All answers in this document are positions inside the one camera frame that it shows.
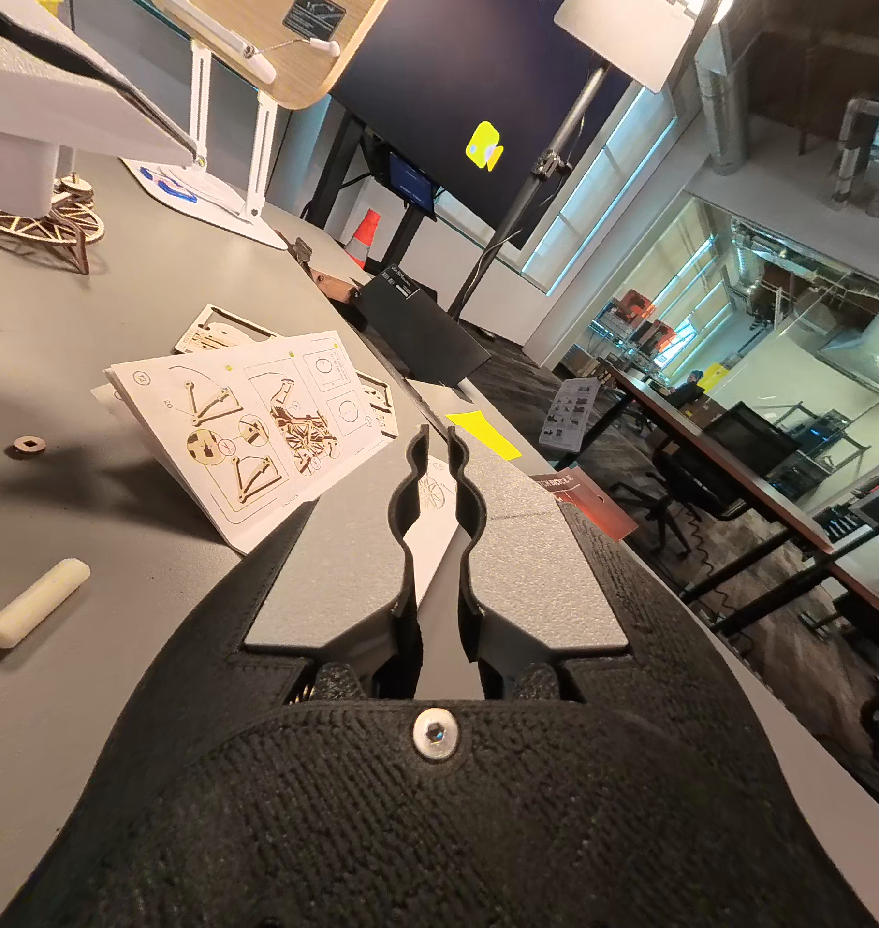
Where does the orange traffic cone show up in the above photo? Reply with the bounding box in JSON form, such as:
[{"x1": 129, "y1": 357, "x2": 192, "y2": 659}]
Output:
[{"x1": 345, "y1": 209, "x2": 382, "y2": 269}]

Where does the wooden laser-cut parts sheet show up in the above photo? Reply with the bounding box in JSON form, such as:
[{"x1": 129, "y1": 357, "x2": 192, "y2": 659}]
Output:
[{"x1": 173, "y1": 303, "x2": 401, "y2": 440}]

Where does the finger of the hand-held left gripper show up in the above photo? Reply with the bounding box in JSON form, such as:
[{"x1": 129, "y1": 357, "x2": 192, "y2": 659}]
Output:
[
  {"x1": 0, "y1": 0, "x2": 194, "y2": 151},
  {"x1": 0, "y1": 29, "x2": 203, "y2": 218}
]

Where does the black flat panel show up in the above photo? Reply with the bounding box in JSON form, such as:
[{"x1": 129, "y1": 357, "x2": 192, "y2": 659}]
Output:
[{"x1": 352, "y1": 272, "x2": 493, "y2": 389}]

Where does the long brown office table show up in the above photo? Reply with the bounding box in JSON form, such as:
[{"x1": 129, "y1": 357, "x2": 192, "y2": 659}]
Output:
[{"x1": 602, "y1": 362, "x2": 879, "y2": 639}]

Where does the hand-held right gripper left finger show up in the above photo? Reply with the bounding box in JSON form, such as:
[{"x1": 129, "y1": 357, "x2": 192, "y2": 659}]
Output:
[{"x1": 244, "y1": 426, "x2": 431, "y2": 651}]

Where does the small blue screen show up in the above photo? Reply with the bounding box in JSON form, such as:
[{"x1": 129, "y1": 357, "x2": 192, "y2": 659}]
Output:
[{"x1": 387, "y1": 148, "x2": 438, "y2": 218}]

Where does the wooden board on white stand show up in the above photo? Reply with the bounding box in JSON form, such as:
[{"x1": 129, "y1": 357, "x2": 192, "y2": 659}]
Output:
[{"x1": 120, "y1": 0, "x2": 390, "y2": 251}]

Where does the silver ventilation duct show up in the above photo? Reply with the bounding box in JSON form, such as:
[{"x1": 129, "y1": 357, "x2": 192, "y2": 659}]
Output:
[{"x1": 695, "y1": 29, "x2": 754, "y2": 176}]

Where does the white wax stick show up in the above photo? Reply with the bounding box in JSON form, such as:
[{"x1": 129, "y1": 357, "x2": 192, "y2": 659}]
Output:
[{"x1": 0, "y1": 558, "x2": 92, "y2": 650}]

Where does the printed paper sign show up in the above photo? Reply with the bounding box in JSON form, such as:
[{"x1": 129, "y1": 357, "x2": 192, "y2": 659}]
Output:
[{"x1": 539, "y1": 377, "x2": 601, "y2": 452}]

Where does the yellow sticky note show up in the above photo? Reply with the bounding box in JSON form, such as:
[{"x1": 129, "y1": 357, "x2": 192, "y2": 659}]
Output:
[{"x1": 445, "y1": 409, "x2": 522, "y2": 462}]

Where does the red-brown model kit box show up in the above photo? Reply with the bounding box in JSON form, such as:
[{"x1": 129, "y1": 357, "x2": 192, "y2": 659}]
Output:
[{"x1": 532, "y1": 470, "x2": 640, "y2": 541}]

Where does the metal light stand pole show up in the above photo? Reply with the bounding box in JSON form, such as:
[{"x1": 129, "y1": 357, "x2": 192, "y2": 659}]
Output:
[{"x1": 447, "y1": 64, "x2": 611, "y2": 323}]

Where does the dark brown bracket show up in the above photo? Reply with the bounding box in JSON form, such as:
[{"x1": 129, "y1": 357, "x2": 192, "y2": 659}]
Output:
[{"x1": 287, "y1": 235, "x2": 371, "y2": 309}]

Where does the wooden bicycle model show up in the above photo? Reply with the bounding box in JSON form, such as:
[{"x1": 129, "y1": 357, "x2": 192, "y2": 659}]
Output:
[{"x1": 0, "y1": 170, "x2": 107, "y2": 276}]

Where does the black office chair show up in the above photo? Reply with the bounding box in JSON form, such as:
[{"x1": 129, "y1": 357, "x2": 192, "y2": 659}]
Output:
[{"x1": 614, "y1": 401, "x2": 803, "y2": 559}]

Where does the white instruction booklet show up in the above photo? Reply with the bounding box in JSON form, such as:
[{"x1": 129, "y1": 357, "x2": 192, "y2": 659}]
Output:
[{"x1": 91, "y1": 330, "x2": 460, "y2": 603}]

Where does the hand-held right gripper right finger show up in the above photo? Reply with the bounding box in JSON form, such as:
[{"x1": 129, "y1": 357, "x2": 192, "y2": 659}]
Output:
[{"x1": 447, "y1": 426, "x2": 630, "y2": 664}]

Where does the white studio light panel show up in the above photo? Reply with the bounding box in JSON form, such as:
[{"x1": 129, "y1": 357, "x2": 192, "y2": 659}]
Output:
[{"x1": 554, "y1": 0, "x2": 696, "y2": 95}]

